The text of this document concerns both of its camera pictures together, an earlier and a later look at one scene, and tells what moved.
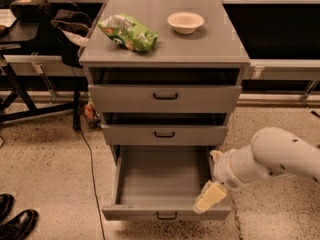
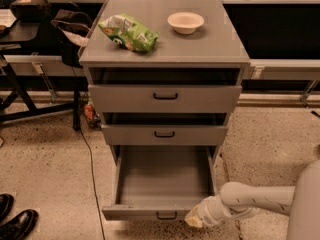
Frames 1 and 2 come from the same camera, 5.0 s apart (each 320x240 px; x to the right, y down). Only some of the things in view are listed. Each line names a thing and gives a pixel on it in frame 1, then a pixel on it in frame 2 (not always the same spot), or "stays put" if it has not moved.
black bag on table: [29, 9] stays put
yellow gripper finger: [211, 194] -> [194, 220]
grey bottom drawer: [160, 183] stays put
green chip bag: [125, 31] stays put
